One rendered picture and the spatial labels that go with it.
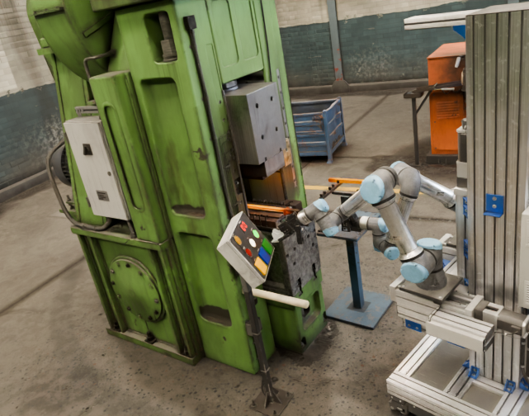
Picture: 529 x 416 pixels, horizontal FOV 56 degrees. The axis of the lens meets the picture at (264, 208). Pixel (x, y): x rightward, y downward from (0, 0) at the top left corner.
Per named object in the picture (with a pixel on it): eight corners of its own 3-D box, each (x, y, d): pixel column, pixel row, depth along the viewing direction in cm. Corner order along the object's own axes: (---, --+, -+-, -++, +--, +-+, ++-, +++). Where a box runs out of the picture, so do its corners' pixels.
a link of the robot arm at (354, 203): (394, 154, 234) (334, 205, 270) (384, 163, 227) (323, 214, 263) (411, 173, 233) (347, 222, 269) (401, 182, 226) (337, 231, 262)
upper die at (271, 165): (285, 165, 304) (282, 150, 300) (266, 177, 290) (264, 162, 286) (231, 162, 328) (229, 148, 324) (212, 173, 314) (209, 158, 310)
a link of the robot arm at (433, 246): (446, 261, 242) (446, 236, 237) (436, 275, 233) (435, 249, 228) (422, 256, 250) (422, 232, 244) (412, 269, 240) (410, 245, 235)
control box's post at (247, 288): (276, 399, 303) (243, 243, 260) (272, 404, 300) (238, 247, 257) (271, 398, 305) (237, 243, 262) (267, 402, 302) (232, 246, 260)
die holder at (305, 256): (321, 267, 343) (313, 208, 325) (293, 298, 315) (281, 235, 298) (256, 255, 375) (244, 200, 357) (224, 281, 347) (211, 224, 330)
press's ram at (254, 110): (294, 143, 310) (284, 78, 294) (259, 165, 282) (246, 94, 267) (240, 141, 334) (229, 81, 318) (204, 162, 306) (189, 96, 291)
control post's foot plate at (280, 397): (295, 394, 304) (293, 383, 300) (276, 421, 288) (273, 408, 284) (266, 384, 316) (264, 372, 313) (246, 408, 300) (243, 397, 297)
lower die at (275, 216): (294, 217, 318) (291, 205, 315) (276, 231, 304) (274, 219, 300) (241, 210, 342) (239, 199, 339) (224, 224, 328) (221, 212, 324)
